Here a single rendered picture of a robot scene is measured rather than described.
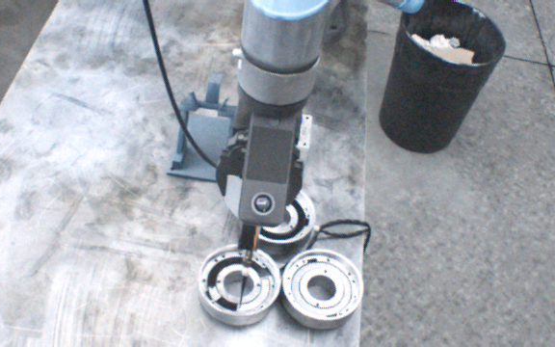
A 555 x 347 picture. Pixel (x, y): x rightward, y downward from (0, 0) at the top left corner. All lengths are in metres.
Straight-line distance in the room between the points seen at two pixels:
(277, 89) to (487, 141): 1.83
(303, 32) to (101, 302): 0.47
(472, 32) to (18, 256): 1.67
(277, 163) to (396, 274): 1.31
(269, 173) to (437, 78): 1.38
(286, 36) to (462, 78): 1.45
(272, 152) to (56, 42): 0.67
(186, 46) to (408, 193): 1.11
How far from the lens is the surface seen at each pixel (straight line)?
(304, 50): 0.58
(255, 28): 0.57
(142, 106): 1.08
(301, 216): 0.92
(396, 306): 1.86
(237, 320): 0.82
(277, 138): 0.63
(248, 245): 0.77
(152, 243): 0.91
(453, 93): 2.02
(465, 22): 2.22
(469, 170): 2.26
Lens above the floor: 1.56
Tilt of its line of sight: 50 degrees down
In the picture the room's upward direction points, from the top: 10 degrees clockwise
